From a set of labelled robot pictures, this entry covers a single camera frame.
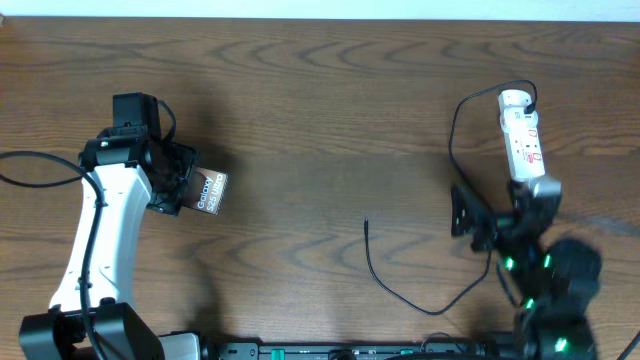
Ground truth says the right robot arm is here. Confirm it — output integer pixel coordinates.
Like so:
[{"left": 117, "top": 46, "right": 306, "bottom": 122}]
[{"left": 451, "top": 176, "right": 602, "bottom": 359}]

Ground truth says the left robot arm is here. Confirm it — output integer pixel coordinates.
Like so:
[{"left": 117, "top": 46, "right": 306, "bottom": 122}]
[{"left": 19, "top": 93, "right": 206, "bottom": 359}]

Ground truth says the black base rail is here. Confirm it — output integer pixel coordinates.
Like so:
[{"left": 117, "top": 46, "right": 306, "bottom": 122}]
[{"left": 216, "top": 337, "right": 522, "bottom": 360}]

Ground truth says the white USB charger plug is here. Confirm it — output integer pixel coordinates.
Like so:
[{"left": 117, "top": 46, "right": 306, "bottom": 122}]
[{"left": 498, "top": 89, "right": 539, "bottom": 127}]

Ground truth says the black charging cable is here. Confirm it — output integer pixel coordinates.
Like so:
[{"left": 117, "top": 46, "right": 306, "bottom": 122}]
[{"left": 363, "top": 79, "right": 539, "bottom": 317}]

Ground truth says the white power strip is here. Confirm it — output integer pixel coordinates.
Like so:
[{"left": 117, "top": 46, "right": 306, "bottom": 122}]
[{"left": 500, "top": 106, "right": 545, "bottom": 182}]

